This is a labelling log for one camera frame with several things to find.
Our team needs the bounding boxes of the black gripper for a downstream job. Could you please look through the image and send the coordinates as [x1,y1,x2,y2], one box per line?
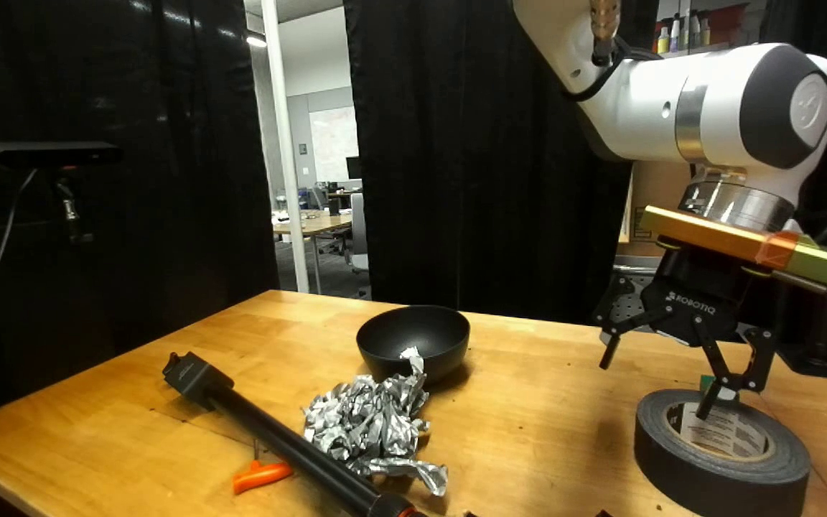
[595,250,782,425]

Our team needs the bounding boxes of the grey gaffer tape roll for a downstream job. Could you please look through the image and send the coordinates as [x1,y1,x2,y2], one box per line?
[631,385,812,517]

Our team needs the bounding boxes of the black bowl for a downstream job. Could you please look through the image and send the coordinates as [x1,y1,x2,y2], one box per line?
[353,303,475,387]

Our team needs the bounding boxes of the grey perforated panel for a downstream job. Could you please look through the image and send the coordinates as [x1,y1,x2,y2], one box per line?
[600,270,679,333]

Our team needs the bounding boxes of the white shelf unit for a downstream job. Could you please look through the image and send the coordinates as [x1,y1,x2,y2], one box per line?
[653,0,771,50]

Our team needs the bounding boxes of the red box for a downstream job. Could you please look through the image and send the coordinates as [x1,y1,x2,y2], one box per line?
[710,3,753,49]

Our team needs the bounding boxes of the crumpled silver foil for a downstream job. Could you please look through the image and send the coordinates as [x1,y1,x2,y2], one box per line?
[301,345,453,501]

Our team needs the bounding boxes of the background wooden desk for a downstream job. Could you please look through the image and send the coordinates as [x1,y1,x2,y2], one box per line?
[271,208,358,296]

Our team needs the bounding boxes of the small orange tool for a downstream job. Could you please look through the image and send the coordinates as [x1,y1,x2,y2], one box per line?
[229,458,298,496]

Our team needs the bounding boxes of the yellow green taped wrist camera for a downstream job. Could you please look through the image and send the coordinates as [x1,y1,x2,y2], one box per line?
[638,200,827,293]

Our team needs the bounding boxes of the black tool with red handle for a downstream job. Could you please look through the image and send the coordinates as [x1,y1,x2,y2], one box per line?
[162,351,429,517]

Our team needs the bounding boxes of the glossy black wall panel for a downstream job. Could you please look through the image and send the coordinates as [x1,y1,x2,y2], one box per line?
[0,0,282,425]

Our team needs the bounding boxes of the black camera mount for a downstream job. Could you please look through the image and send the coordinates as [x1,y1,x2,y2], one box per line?
[48,167,93,246]

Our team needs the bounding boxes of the black stereo camera bar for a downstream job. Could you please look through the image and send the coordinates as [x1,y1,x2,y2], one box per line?
[0,138,122,171]

